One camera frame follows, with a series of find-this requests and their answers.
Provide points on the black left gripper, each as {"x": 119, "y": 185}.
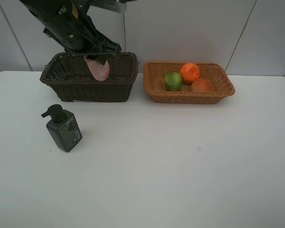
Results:
{"x": 74, "y": 30}

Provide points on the pink bottle white cap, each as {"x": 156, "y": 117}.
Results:
{"x": 100, "y": 74}

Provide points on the green lime fruit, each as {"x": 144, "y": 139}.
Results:
{"x": 173, "y": 81}

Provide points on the black pump soap bottle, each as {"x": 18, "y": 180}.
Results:
{"x": 63, "y": 127}

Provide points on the orange tangerine fruit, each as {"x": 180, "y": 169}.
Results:
{"x": 189, "y": 72}

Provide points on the red yellow peach fruit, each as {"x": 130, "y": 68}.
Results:
{"x": 201, "y": 85}

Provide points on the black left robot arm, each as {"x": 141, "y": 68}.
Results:
{"x": 44, "y": 9}

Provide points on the dark brown wicker basket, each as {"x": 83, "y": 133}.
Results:
{"x": 71, "y": 79}

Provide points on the orange wicker basket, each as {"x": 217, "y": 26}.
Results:
{"x": 154, "y": 73}

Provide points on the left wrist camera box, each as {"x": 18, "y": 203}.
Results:
{"x": 111, "y": 5}

